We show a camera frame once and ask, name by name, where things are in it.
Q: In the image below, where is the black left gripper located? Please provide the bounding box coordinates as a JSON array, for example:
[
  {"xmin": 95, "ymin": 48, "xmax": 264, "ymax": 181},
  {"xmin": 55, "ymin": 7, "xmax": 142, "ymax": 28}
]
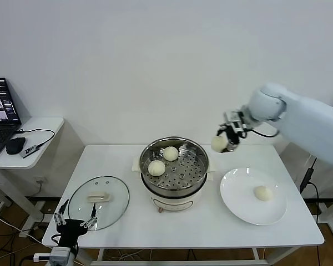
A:
[{"xmin": 53, "ymin": 199, "xmax": 98, "ymax": 247}]

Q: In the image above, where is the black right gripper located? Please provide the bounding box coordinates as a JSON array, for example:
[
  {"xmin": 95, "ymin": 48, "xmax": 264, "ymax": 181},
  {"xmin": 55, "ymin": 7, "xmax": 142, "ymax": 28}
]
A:
[{"xmin": 216, "ymin": 126, "xmax": 242, "ymax": 154}]

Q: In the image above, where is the white steamed baozi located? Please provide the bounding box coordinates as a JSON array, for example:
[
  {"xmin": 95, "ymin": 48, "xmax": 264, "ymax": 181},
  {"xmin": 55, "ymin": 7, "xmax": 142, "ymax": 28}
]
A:
[
  {"xmin": 210, "ymin": 135, "xmax": 229, "ymax": 152},
  {"xmin": 253, "ymin": 185, "xmax": 274, "ymax": 201},
  {"xmin": 147, "ymin": 160, "xmax": 167, "ymax": 177},
  {"xmin": 162, "ymin": 146, "xmax": 180, "ymax": 161}
]

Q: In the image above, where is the glass lid with cream handle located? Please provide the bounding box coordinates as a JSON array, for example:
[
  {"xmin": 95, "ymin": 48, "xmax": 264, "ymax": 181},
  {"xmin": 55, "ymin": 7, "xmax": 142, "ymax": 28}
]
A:
[{"xmin": 68, "ymin": 175, "xmax": 130, "ymax": 231}]

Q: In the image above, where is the perforated steel steamer basket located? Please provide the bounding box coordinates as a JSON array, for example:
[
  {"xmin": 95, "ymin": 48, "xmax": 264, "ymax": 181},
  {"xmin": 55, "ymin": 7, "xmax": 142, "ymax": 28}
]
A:
[{"xmin": 130, "ymin": 136, "xmax": 219, "ymax": 192}]

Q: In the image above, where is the white round plate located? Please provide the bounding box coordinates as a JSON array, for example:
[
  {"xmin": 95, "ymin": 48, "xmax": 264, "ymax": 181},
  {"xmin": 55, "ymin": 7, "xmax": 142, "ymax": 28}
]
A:
[{"xmin": 219, "ymin": 167, "xmax": 288, "ymax": 226}]

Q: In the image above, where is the grey usb hub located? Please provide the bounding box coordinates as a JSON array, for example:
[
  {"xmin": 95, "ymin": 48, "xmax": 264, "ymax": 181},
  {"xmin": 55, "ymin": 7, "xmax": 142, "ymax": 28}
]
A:
[{"xmin": 22, "ymin": 145, "xmax": 42, "ymax": 159}]

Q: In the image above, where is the cream electric cooker pot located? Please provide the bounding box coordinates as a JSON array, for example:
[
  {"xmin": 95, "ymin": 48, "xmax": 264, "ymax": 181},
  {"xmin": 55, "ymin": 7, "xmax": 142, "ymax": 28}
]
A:
[{"xmin": 131, "ymin": 162, "xmax": 218, "ymax": 214}]

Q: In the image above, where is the black computer mouse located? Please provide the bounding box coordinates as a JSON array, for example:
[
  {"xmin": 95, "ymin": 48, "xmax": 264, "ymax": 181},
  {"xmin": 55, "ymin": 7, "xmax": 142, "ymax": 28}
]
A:
[{"xmin": 6, "ymin": 136, "xmax": 27, "ymax": 155}]

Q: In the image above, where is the white side table with mouse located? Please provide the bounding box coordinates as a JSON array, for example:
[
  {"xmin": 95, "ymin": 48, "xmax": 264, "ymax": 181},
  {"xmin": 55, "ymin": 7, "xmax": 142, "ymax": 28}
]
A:
[{"xmin": 0, "ymin": 117, "xmax": 65, "ymax": 239}]

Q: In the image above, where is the black laptop with keyboard visible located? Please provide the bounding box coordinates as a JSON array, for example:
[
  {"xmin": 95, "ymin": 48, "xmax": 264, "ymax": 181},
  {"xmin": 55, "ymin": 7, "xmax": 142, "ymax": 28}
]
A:
[{"xmin": 0, "ymin": 76, "xmax": 22, "ymax": 161}]

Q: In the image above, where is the white side table with label box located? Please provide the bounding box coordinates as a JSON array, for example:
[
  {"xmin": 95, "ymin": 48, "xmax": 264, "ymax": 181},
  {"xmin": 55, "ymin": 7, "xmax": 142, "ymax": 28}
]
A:
[{"xmin": 310, "ymin": 155, "xmax": 333, "ymax": 239}]

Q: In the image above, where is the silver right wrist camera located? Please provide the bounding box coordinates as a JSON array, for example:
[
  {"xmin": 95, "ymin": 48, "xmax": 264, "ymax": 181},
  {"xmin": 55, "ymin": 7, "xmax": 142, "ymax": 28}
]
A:
[{"xmin": 224, "ymin": 110, "xmax": 246, "ymax": 132}]

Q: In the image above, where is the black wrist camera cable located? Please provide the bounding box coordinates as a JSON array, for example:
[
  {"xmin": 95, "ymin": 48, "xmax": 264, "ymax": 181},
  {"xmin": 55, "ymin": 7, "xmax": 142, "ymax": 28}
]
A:
[{"xmin": 240, "ymin": 127, "xmax": 280, "ymax": 139}]

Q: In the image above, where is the white floor cable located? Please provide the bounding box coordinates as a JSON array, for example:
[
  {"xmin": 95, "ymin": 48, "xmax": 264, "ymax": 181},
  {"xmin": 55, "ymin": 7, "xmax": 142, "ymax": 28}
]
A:
[{"xmin": 0, "ymin": 209, "xmax": 59, "ymax": 254}]

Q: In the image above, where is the white cable tangle under table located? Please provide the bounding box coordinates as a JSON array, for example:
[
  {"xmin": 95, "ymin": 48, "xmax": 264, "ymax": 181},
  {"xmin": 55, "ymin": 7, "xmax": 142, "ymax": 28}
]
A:
[{"xmin": 110, "ymin": 248, "xmax": 148, "ymax": 263}]

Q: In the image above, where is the black usb hub cable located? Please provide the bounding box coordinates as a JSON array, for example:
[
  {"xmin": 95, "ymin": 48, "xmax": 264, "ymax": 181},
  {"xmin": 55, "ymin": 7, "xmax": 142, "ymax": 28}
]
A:
[{"xmin": 16, "ymin": 129, "xmax": 56, "ymax": 147}]

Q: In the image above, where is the black cable with adapter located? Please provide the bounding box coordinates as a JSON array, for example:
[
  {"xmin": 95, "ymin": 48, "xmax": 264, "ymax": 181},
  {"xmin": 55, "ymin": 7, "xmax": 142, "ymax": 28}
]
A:
[{"xmin": 299, "ymin": 156, "xmax": 322, "ymax": 225}]

